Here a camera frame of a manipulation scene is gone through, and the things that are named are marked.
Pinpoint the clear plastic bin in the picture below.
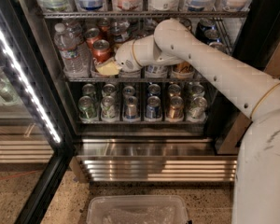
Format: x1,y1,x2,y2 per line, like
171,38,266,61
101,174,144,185
86,195,189,224

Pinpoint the rear left water bottle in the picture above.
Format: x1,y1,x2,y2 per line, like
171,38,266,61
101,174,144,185
65,20,90,67

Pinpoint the wire shelf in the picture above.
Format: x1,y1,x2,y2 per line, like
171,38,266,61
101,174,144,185
42,11,248,19
65,77,208,83

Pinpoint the glass fridge door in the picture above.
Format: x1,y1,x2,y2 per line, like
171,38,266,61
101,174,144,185
0,0,74,224

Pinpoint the water bottle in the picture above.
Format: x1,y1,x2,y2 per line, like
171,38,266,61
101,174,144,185
65,20,90,67
54,23,84,77
110,19,131,44

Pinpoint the blue pepsi can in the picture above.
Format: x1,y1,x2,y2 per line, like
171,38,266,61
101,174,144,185
203,29,221,43
195,18,217,36
209,42,227,53

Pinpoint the top wire shelf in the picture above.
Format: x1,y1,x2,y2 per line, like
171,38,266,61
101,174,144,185
42,11,248,19

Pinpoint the centre front water bottle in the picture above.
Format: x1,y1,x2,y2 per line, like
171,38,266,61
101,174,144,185
110,19,131,44

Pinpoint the middle wire shelf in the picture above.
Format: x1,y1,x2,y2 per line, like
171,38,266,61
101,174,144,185
65,77,208,83

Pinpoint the gold can rear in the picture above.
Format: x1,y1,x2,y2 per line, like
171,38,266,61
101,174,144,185
179,18,192,31

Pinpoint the red coke can rear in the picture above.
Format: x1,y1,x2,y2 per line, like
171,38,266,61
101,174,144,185
97,19,111,35

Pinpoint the red coke can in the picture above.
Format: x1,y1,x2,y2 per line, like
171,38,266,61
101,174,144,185
85,27,103,49
92,39,111,64
97,19,111,35

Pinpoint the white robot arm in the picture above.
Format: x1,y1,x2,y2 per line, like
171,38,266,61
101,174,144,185
96,19,280,224

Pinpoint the gold can lower front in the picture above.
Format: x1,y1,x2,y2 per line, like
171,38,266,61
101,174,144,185
166,96,184,119

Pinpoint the silver blue can front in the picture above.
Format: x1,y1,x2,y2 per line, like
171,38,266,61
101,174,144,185
123,96,139,121

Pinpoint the red coke can front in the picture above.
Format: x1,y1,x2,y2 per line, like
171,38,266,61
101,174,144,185
92,39,111,64

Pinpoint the front left water bottle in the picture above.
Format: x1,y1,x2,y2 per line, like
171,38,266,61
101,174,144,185
54,23,84,77

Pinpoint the front iced tea bottle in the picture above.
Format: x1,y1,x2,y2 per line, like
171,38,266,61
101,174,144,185
145,65,168,78

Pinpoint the green white can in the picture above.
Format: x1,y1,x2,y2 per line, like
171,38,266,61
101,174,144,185
101,96,118,121
188,96,208,122

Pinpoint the gold can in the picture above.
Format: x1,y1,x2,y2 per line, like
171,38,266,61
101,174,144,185
179,18,192,31
171,62,194,79
166,96,184,119

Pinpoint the green white can right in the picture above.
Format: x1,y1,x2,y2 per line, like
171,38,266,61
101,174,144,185
188,96,208,122

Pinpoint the blue pepsi can rear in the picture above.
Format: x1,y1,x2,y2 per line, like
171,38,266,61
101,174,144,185
195,18,217,36

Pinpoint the metal fridge base grille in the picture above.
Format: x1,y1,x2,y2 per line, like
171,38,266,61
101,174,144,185
76,155,237,182

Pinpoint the blue pepsi can front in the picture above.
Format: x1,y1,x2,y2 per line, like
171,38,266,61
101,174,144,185
209,42,227,53

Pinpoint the green can front left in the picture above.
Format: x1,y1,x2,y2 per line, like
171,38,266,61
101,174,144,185
78,96,97,123

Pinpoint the blue pepsi can middle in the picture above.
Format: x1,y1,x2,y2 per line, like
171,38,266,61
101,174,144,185
203,29,221,43

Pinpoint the green white can front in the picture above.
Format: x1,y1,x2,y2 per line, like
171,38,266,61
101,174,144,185
101,96,118,121

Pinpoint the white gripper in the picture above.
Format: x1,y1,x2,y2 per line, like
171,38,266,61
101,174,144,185
96,35,161,76

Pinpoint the red coke can middle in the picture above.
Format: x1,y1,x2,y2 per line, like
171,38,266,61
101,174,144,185
85,27,103,49

